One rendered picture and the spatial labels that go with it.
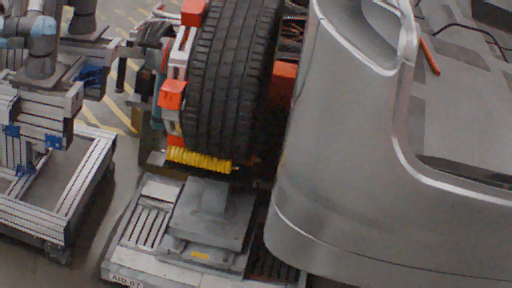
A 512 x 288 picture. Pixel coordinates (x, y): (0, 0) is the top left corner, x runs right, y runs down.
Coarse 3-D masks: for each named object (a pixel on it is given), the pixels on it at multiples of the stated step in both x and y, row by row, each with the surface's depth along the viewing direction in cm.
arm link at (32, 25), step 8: (32, 0) 203; (40, 0) 204; (32, 8) 202; (40, 8) 204; (24, 16) 202; (32, 16) 201; (40, 16) 203; (24, 24) 200; (32, 24) 201; (40, 24) 202; (16, 32) 201; (24, 32) 201; (32, 32) 202; (40, 32) 203
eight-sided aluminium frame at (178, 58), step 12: (180, 36) 234; (192, 36) 234; (180, 48) 236; (192, 48) 236; (180, 60) 232; (168, 72) 234; (180, 72) 234; (180, 108) 242; (168, 120) 247; (180, 120) 248; (168, 132) 261; (180, 132) 257
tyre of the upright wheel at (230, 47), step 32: (224, 0) 234; (256, 0) 236; (224, 32) 228; (256, 32) 229; (192, 64) 229; (224, 64) 227; (256, 64) 226; (192, 96) 231; (224, 96) 229; (256, 96) 229; (192, 128) 239; (224, 128) 236
